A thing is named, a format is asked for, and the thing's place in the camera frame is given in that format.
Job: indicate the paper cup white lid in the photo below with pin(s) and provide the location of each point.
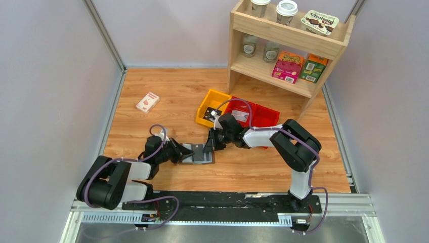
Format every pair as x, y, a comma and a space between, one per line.
286, 10

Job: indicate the glass jar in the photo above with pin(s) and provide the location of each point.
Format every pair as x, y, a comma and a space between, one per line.
271, 51
249, 45

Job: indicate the glass jar left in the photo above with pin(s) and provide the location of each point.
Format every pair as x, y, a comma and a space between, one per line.
249, 45

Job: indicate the paper cup left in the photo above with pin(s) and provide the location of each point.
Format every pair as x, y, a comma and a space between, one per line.
258, 7

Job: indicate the card in red bin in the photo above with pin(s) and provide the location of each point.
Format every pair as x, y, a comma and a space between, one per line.
241, 116

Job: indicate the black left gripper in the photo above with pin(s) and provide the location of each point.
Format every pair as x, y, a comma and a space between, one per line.
176, 152

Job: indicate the wooden two-tier shelf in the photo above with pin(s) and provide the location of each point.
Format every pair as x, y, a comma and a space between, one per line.
290, 38

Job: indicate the aluminium table frame rail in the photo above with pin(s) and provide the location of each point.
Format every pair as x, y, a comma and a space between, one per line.
345, 217

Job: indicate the grey VIP card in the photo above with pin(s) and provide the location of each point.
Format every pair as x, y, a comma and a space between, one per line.
199, 157

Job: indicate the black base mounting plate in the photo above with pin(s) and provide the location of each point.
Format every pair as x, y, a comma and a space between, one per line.
225, 206

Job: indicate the pink orange snack box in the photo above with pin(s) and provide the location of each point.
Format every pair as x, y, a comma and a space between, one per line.
288, 67

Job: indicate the Chobani yogurt cup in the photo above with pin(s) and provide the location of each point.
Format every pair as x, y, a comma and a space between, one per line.
319, 23

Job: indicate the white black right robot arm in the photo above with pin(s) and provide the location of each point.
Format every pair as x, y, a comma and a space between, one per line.
298, 148

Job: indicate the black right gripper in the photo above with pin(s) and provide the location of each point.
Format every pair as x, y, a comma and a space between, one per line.
215, 139

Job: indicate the red plastic bin near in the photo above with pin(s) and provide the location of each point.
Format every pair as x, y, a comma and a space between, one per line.
239, 105

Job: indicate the white pink card box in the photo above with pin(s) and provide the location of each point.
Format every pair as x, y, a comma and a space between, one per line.
148, 103

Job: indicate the brown leather card holder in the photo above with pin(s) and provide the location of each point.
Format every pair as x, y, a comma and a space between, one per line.
189, 159

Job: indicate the black card in yellow bin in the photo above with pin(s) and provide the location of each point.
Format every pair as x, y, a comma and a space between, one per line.
211, 113

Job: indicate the red plastic bin far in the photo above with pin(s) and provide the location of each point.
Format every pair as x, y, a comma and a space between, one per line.
264, 117

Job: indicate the glass jar right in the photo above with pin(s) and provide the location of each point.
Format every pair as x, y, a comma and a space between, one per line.
271, 51

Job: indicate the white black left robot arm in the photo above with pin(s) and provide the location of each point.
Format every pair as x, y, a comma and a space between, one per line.
110, 182

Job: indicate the yellow plastic bin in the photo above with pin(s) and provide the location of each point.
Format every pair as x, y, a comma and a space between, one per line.
211, 102

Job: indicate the red plastic bin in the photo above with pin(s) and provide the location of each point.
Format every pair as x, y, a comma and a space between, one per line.
239, 105
264, 117

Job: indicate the green orange snack box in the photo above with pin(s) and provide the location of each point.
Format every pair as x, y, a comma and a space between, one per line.
312, 68

